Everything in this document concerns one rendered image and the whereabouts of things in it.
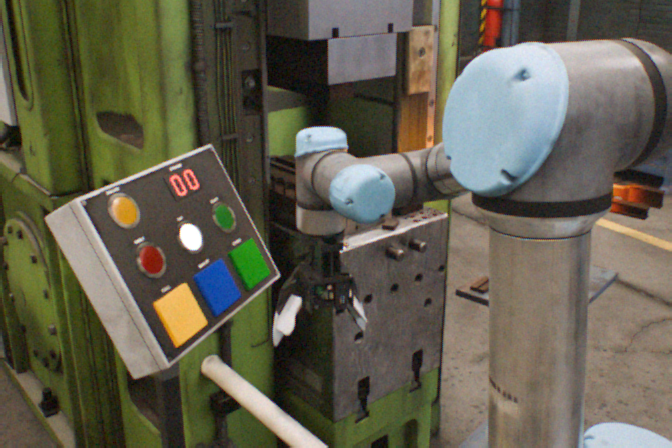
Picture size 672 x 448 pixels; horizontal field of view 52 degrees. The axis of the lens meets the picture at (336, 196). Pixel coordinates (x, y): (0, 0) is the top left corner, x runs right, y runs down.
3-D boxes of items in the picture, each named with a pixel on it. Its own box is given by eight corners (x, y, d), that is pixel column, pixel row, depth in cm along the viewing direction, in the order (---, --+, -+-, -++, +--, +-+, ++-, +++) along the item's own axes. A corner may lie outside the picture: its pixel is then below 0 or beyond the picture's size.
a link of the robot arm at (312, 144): (309, 141, 94) (285, 127, 102) (310, 216, 98) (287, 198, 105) (359, 134, 98) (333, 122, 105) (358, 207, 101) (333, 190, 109)
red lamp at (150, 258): (170, 272, 106) (168, 246, 105) (142, 280, 103) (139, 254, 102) (161, 265, 108) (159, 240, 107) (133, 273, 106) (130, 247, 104)
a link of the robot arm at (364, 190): (421, 163, 90) (380, 144, 100) (345, 174, 86) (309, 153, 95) (419, 219, 93) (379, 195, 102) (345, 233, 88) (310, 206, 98)
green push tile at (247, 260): (271, 273, 126) (252, 237, 126) (250, 290, 120) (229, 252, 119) (264, 276, 127) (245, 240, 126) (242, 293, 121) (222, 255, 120)
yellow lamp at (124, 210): (144, 223, 105) (141, 196, 104) (115, 230, 103) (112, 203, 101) (135, 217, 108) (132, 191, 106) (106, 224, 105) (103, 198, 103)
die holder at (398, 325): (440, 366, 188) (449, 213, 174) (334, 423, 165) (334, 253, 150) (313, 293, 229) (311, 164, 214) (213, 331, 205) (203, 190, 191)
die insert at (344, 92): (354, 96, 164) (354, 71, 162) (329, 100, 160) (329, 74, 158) (280, 80, 186) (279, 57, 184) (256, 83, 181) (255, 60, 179)
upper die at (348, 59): (395, 75, 157) (397, 32, 154) (328, 85, 145) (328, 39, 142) (286, 55, 188) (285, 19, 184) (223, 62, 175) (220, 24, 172)
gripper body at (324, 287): (307, 318, 103) (306, 244, 99) (293, 293, 111) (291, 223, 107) (355, 310, 106) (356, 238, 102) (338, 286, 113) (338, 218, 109)
